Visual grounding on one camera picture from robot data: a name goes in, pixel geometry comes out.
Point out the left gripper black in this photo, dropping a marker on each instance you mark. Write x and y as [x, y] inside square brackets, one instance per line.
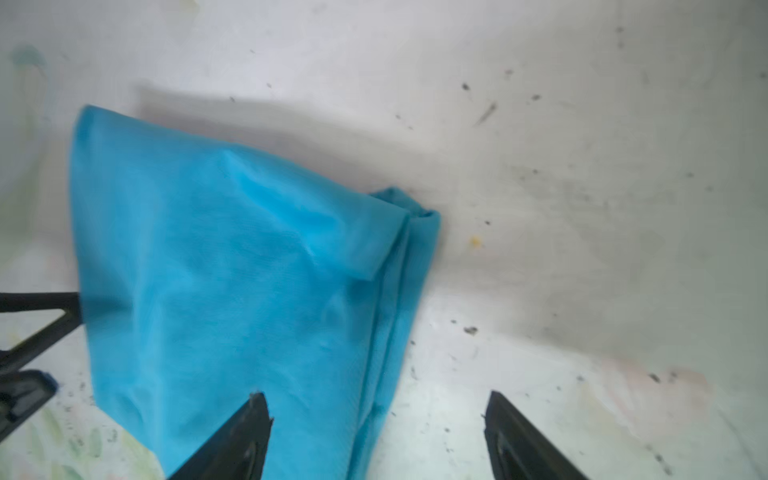
[24, 393]

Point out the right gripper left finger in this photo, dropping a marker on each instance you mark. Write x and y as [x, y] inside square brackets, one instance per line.
[237, 450]

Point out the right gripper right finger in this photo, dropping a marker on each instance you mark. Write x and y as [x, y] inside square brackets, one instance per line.
[518, 450]

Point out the blue t-shirt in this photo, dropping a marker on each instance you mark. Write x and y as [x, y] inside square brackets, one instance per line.
[210, 270]

